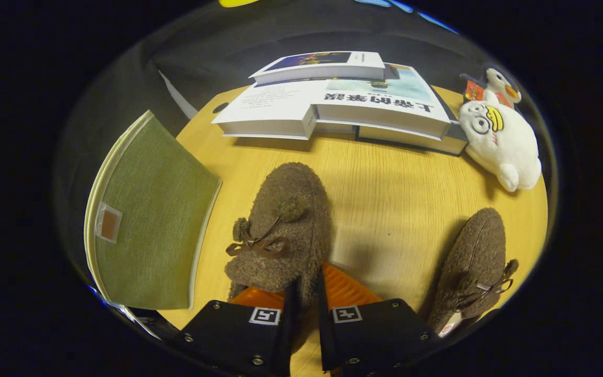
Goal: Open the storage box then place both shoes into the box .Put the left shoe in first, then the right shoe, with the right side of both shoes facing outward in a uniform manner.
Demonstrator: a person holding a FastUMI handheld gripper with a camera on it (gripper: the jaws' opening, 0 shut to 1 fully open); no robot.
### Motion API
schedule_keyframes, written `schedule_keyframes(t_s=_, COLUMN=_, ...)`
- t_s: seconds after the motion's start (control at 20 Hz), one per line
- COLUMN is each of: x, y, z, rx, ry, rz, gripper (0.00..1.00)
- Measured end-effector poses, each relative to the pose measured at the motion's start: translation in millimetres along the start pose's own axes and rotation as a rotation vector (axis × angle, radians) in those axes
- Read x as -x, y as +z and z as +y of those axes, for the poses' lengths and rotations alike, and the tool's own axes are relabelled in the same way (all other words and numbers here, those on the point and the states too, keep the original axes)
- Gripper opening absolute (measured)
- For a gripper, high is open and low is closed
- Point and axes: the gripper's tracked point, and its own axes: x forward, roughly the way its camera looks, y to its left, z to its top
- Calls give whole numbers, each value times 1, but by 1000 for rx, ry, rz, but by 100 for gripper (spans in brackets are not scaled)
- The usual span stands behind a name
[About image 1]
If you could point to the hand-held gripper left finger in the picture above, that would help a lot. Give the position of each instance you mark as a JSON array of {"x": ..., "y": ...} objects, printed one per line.
[{"x": 228, "y": 332}]

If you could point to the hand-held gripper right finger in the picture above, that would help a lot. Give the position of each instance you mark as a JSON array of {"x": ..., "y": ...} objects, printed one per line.
[{"x": 380, "y": 332}]

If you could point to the brown fuzzy shoe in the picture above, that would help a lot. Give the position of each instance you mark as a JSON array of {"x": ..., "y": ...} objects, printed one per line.
[
  {"x": 291, "y": 209},
  {"x": 477, "y": 251}
]

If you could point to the green fabric storage box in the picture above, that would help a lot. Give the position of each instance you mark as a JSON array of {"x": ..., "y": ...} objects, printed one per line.
[{"x": 160, "y": 220}]

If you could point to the dark covered book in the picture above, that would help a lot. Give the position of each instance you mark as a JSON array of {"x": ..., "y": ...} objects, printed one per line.
[{"x": 453, "y": 141}]

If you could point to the white plush toy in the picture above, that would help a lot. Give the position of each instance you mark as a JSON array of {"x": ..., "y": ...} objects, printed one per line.
[{"x": 508, "y": 149}]

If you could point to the book with pale blue cover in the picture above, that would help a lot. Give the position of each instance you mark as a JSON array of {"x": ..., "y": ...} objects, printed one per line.
[{"x": 385, "y": 102}]

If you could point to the small book with blue cover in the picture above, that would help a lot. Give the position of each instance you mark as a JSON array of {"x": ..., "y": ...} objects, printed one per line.
[{"x": 327, "y": 70}]

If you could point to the penguin plush toy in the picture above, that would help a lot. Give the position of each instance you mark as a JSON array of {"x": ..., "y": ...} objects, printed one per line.
[{"x": 498, "y": 81}]

